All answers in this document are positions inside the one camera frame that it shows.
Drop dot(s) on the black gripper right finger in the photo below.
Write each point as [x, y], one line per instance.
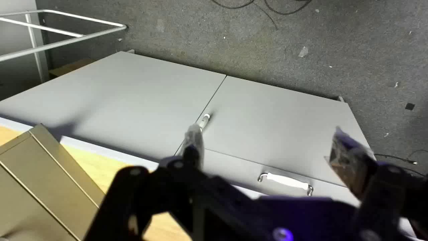
[349, 162]

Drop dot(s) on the beige metal file cabinet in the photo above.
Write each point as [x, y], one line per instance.
[40, 188]

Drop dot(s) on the small black floor square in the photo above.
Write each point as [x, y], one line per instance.
[410, 106]

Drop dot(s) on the grey base cabinet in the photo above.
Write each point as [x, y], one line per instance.
[134, 102]

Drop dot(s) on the white metal tube frame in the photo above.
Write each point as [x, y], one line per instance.
[67, 32]

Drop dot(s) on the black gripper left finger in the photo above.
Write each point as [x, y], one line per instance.
[194, 142]

